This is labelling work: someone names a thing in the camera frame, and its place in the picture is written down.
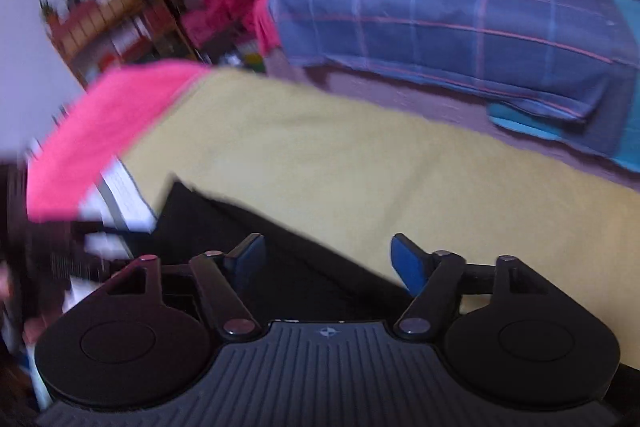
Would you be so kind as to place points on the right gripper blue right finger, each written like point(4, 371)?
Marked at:
point(433, 281)

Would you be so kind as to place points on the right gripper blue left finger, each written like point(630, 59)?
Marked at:
point(222, 278)

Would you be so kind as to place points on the black pants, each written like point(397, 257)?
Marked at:
point(289, 277)

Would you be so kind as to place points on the yellow patterned bed cover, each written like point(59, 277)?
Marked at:
point(350, 175)

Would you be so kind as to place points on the bright pink cloth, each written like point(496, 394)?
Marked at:
point(114, 112)

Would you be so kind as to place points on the blue plaid sheet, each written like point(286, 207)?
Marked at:
point(421, 41)

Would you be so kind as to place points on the magenta clothes pile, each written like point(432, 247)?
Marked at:
point(214, 17)

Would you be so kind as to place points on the wooden shelf unit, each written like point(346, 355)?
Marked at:
point(97, 35)

